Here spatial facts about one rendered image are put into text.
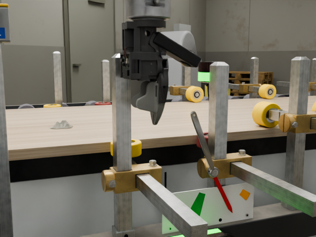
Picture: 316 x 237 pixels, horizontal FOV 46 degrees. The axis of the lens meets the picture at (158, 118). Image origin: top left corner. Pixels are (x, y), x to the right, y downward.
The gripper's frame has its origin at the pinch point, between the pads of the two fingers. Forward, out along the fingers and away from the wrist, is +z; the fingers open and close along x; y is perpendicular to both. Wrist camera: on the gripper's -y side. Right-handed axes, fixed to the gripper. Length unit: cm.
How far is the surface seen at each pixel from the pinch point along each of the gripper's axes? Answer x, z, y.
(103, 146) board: -22.4, 10.4, 6.9
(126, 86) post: -6.1, -6.6, 5.1
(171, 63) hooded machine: -544, -6, -236
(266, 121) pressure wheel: -24, 7, -46
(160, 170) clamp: -5.4, 13.2, -2.6
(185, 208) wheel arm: 16.4, 13.6, 1.2
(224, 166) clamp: -5.4, 14.1, -19.8
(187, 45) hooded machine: -549, -38, -270
